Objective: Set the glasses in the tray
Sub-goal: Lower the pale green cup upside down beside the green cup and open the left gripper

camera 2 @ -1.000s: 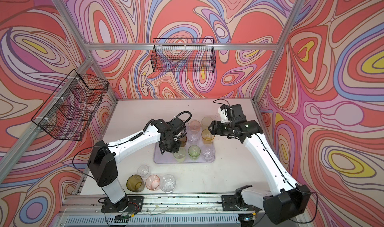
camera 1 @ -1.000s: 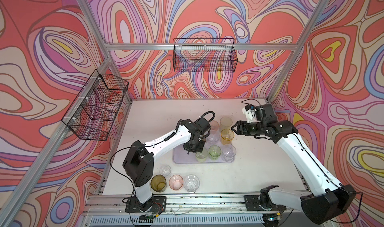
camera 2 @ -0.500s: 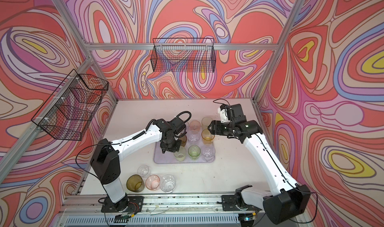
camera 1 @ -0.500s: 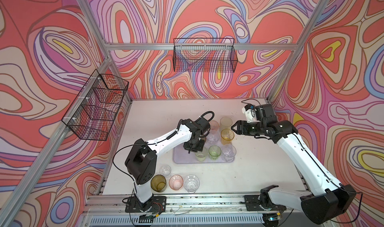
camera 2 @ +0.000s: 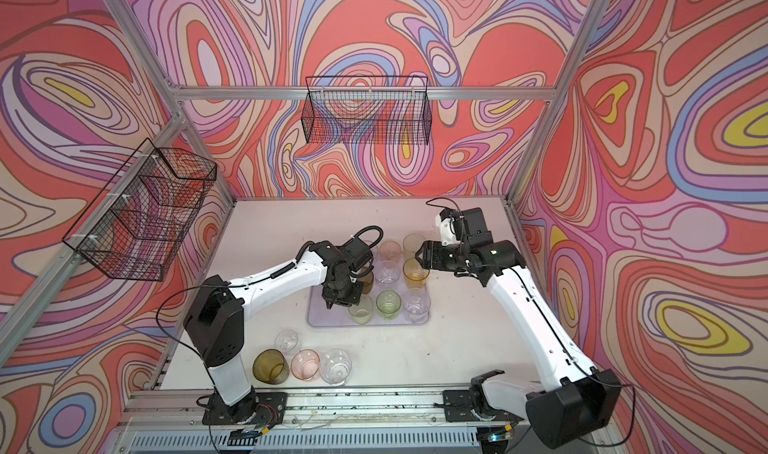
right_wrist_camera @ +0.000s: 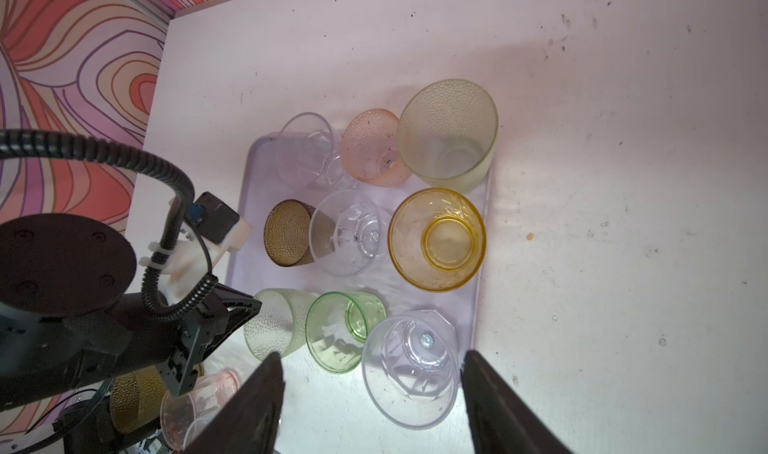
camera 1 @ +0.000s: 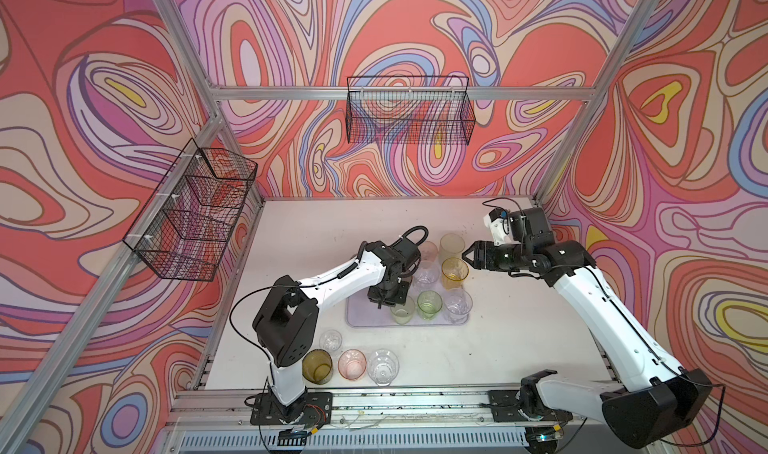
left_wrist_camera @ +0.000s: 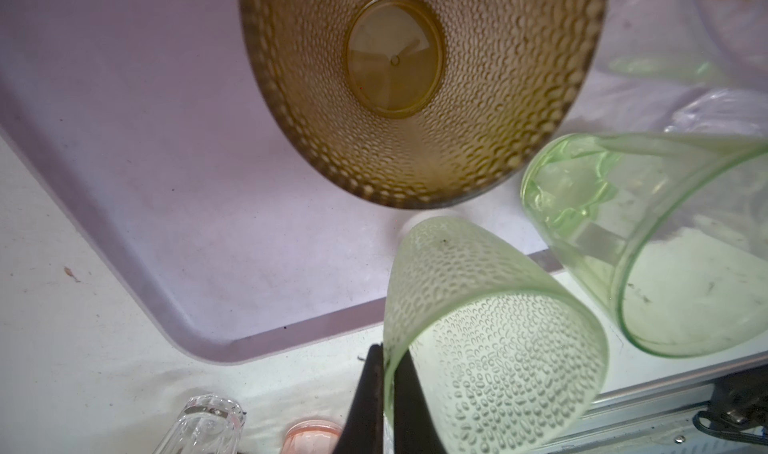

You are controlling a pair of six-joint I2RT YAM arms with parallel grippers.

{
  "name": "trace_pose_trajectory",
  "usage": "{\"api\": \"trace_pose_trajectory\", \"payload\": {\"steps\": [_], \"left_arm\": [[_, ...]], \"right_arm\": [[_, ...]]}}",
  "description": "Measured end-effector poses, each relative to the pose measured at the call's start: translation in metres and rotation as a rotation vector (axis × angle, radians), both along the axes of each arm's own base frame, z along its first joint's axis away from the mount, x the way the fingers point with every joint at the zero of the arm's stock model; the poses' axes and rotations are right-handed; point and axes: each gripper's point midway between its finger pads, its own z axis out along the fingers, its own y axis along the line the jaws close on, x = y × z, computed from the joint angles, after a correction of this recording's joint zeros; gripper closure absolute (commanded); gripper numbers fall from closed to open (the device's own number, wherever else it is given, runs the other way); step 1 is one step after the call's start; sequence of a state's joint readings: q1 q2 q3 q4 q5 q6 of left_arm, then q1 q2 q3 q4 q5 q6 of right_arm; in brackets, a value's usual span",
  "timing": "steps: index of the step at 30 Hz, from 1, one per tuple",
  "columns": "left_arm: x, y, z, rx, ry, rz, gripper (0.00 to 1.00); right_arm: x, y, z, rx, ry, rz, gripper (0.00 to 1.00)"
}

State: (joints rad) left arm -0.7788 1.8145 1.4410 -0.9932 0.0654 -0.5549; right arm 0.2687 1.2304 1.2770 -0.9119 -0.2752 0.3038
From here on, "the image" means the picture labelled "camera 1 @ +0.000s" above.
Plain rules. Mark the lilac plastic tray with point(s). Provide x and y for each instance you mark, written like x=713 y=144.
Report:
x=362 y=314

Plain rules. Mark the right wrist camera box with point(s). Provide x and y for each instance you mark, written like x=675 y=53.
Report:
x=529 y=227

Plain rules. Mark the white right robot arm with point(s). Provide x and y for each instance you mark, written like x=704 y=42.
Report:
x=654 y=395

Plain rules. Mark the large olive green glass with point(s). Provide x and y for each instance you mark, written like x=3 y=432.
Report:
x=317 y=367

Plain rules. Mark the clear faceted glass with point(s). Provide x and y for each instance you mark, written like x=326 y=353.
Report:
x=457 y=305

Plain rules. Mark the pale green dimpled cup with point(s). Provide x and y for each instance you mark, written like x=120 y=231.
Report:
x=451 y=245

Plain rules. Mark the bright green glass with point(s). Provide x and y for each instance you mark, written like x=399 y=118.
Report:
x=429 y=304

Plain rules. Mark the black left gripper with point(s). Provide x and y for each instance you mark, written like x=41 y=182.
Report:
x=377 y=299

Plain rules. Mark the aluminium front rail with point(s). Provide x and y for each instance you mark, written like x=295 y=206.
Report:
x=411 y=406

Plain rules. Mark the black wire basket wall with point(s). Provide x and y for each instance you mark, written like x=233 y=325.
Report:
x=201 y=198
x=409 y=110

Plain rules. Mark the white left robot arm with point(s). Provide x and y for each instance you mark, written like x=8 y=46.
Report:
x=286 y=322

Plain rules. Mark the pink dimpled cup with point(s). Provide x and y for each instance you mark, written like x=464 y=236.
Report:
x=429 y=252

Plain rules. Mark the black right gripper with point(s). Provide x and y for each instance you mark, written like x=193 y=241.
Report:
x=483 y=256

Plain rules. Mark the small clear glass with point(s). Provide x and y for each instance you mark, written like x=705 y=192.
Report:
x=331 y=341

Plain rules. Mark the black wire basket left wall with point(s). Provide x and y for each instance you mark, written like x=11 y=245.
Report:
x=201 y=198

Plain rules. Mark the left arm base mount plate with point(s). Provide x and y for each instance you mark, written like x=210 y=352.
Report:
x=311 y=409

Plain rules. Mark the black wire basket back wall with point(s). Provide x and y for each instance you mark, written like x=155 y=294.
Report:
x=409 y=110

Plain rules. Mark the light green dimpled cup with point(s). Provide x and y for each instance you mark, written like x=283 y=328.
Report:
x=402 y=314

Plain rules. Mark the clear textured glass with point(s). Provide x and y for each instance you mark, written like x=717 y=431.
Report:
x=427 y=275

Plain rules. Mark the pink clear glass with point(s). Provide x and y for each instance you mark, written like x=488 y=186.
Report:
x=352 y=364

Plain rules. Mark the clear ribbed glass front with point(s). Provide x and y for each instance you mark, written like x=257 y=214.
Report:
x=383 y=367

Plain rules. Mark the yellow clear plastic cup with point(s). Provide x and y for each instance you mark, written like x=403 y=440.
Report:
x=454 y=272

